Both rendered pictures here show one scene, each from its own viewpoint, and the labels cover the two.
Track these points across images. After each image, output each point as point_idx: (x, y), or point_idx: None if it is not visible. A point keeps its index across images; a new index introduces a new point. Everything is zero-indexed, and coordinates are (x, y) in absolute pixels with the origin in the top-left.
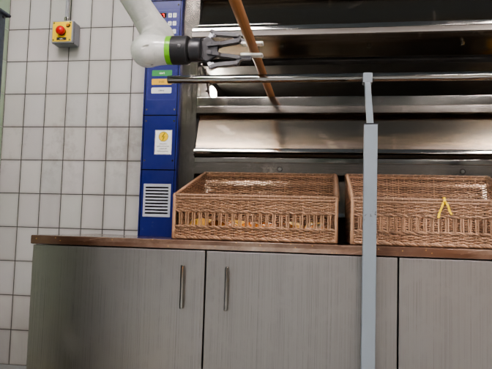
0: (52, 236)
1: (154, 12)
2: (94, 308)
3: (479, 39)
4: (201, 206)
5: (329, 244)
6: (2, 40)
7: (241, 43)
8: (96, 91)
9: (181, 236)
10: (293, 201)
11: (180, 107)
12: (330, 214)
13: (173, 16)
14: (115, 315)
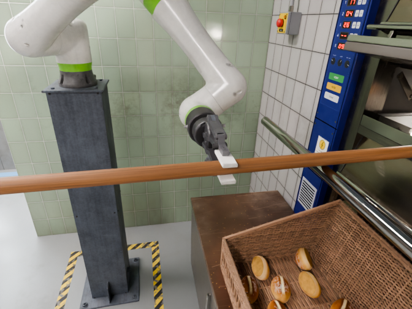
0: (192, 206)
1: (209, 66)
2: (197, 262)
3: None
4: (229, 265)
5: None
6: (101, 109)
7: (214, 152)
8: (299, 80)
9: (222, 271)
10: None
11: (345, 120)
12: None
13: (362, 2)
14: (200, 276)
